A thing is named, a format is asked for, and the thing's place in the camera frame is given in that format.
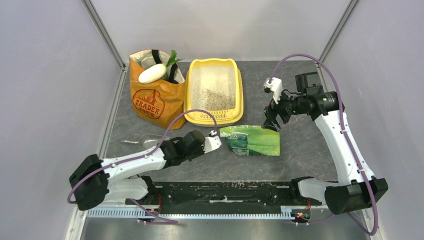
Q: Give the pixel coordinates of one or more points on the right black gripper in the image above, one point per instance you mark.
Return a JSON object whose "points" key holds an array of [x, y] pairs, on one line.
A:
{"points": [[270, 121]]}

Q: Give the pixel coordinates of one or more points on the green litter bag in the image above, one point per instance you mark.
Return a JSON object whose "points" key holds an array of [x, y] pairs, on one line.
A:
{"points": [[251, 140]]}

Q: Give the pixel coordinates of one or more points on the metal scoop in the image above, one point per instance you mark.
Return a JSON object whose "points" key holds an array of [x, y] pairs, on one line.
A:
{"points": [[146, 141]]}

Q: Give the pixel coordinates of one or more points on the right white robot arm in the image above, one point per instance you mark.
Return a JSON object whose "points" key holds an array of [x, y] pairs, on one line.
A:
{"points": [[356, 181]]}

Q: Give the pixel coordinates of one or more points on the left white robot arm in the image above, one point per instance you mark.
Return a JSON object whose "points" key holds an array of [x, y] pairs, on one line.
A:
{"points": [[97, 180]]}

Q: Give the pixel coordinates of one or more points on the yellow litter box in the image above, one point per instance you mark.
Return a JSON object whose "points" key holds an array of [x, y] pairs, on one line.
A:
{"points": [[215, 85]]}

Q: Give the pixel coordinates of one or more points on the orange paper grocery bag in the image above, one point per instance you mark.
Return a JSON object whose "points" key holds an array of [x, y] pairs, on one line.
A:
{"points": [[161, 101]]}

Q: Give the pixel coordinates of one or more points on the white daikon radish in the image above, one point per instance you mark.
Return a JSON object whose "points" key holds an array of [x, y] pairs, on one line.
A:
{"points": [[152, 74]]}

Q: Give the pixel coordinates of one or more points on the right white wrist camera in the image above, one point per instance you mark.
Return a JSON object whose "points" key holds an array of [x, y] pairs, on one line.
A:
{"points": [[273, 85]]}

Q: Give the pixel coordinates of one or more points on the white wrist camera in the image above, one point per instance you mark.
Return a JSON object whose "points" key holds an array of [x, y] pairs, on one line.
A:
{"points": [[212, 142], [273, 85]]}

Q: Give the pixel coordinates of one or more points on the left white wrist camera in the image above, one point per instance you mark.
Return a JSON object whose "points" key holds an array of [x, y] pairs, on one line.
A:
{"points": [[212, 142]]}

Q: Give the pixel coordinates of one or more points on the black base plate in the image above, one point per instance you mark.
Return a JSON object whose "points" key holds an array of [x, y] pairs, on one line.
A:
{"points": [[228, 197]]}

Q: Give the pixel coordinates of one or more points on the slotted cable duct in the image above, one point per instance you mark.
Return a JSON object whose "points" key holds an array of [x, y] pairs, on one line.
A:
{"points": [[136, 212]]}

